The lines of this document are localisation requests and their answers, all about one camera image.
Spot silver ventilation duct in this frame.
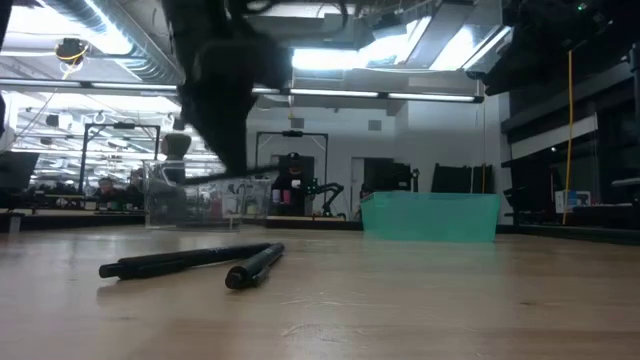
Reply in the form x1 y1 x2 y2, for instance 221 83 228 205
42 0 187 85

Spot black background machine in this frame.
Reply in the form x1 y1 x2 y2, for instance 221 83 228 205
272 152 316 217

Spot teal plastic bin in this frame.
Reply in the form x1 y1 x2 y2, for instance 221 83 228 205
359 191 502 244

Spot black ceiling dome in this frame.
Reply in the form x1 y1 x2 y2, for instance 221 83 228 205
53 37 91 66

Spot black pen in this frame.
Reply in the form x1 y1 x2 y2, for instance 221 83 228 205
224 242 286 291
98 242 274 281

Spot black stand frame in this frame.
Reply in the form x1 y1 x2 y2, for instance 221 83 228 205
254 130 330 157
78 122 162 194

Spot person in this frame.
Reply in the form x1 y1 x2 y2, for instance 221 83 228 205
127 168 146 209
94 175 124 206

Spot black wall panels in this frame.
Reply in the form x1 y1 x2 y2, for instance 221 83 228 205
430 163 495 195

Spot white and blue box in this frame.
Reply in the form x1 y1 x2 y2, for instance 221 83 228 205
553 189 593 215

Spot dark computer monitor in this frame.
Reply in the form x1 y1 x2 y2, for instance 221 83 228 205
0 151 40 194

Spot long ceiling light strip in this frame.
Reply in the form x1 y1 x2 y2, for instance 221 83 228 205
252 87 477 104
0 78 179 92

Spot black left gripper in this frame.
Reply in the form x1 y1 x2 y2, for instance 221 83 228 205
178 37 295 174

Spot clear plastic bin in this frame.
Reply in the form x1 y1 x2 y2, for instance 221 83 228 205
142 158 275 233

